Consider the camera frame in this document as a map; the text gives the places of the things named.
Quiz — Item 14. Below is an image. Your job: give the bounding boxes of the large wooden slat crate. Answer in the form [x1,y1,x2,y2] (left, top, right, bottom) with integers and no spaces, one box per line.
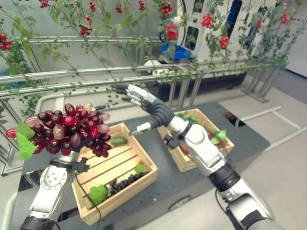
[71,122,159,226]

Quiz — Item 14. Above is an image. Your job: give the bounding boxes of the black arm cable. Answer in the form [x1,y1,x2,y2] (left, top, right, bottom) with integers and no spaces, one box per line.
[214,189,235,223]
[74,172,102,230]

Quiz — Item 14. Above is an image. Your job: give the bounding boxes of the green leafy fruit top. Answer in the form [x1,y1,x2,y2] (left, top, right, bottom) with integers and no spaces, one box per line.
[177,112,200,123]

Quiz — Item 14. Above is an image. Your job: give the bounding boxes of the silver metal post frame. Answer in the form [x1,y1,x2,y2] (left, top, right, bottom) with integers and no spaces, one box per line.
[241,66,284,104]

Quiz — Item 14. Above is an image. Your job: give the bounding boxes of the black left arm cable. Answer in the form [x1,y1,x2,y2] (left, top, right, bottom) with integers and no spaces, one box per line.
[74,172,102,230]

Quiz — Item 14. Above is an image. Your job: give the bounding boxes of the red chili pepper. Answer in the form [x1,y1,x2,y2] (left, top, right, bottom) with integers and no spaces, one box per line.
[179,143,193,159]

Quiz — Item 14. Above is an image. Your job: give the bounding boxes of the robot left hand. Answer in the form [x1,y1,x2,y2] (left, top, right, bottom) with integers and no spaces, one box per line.
[69,141,84,157]

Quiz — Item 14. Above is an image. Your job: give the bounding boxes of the black wrist clamp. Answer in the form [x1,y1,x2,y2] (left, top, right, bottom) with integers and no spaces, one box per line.
[164,135,181,150]
[71,157,91,173]

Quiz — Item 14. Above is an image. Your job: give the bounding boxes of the black left wrist clamp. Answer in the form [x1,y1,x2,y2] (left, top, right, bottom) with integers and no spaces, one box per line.
[71,157,91,173]

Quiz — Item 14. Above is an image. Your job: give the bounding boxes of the red grape bunch with leaves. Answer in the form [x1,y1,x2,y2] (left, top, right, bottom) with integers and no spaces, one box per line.
[5,103,112,161]

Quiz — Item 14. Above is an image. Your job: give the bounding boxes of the small wooden slat crate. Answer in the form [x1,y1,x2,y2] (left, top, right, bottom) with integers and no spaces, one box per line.
[157,108,235,173]

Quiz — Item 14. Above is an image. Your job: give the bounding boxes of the silver metal rail pipe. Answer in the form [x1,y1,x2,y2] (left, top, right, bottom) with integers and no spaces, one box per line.
[0,76,168,99]
[25,36,168,45]
[0,62,190,84]

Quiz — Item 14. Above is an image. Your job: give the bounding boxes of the small strawberry with green leaf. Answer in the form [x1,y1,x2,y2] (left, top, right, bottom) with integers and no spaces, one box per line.
[134,161,148,174]

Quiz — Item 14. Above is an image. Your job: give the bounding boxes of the green oval fruit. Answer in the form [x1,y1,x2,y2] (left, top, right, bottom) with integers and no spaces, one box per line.
[110,136,129,147]

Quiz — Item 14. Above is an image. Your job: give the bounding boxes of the red fruit with green leaves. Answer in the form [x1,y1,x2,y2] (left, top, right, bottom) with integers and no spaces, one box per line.
[207,129,227,147]

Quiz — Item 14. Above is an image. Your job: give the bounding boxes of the green tomato vines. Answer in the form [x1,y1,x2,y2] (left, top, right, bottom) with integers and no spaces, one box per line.
[0,0,303,118]

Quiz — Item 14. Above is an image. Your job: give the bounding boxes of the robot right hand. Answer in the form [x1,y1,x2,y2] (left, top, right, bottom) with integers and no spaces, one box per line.
[112,83,174,137]

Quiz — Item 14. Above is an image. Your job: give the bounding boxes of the black right wrist clamp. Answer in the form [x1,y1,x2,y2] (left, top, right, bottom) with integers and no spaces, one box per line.
[164,135,181,150]

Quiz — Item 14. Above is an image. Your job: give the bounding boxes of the white machine with blue parts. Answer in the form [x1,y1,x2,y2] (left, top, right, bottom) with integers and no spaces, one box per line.
[143,0,307,83]

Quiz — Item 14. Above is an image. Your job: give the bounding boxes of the black grape bunch with leaves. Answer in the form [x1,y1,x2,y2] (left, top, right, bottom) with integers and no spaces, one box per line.
[87,171,150,207]

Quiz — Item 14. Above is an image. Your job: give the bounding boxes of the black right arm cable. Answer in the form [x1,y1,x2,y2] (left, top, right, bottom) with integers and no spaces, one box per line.
[214,189,235,223]

